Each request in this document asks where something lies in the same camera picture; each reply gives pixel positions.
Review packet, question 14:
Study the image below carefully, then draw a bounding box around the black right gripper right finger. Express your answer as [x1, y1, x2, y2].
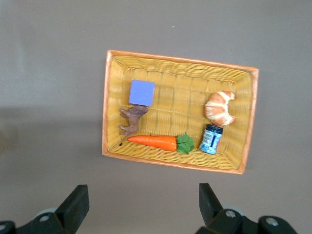
[196, 182, 259, 234]

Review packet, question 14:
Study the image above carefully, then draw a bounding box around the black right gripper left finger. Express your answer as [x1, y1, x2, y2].
[15, 184, 90, 234]

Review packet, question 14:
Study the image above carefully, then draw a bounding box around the small blue labelled jar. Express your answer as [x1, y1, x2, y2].
[198, 123, 224, 155]

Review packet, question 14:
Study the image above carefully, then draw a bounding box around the orange toy carrot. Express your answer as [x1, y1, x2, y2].
[127, 133, 195, 155]

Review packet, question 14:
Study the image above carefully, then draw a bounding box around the toy croissant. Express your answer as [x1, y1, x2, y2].
[204, 90, 236, 127]

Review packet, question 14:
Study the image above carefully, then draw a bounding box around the brown toy horse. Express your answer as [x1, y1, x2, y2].
[118, 105, 149, 147]

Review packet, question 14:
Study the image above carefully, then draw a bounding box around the yellow wicker basket orange rim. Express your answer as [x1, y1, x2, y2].
[101, 50, 259, 175]

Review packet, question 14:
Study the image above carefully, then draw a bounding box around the purple foam cube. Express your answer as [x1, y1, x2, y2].
[129, 79, 156, 107]

